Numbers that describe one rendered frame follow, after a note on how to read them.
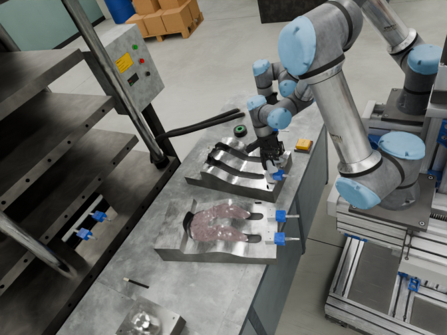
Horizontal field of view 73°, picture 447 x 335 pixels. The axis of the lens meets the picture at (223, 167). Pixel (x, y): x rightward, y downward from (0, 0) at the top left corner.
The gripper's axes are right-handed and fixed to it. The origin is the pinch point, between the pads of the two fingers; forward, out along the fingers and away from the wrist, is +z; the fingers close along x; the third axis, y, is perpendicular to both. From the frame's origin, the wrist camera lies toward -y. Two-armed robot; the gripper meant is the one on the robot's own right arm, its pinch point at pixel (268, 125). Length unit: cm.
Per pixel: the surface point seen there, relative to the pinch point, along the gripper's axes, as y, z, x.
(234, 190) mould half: -6.0, 11.6, -36.0
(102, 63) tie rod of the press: -61, -51, -27
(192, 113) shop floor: -159, 95, 119
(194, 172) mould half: -31.2, 9.0, -31.9
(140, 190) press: -64, 16, -46
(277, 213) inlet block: 19.8, 8.2, -44.9
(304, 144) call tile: 17.7, 11.4, 1.3
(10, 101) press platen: -70, -57, -66
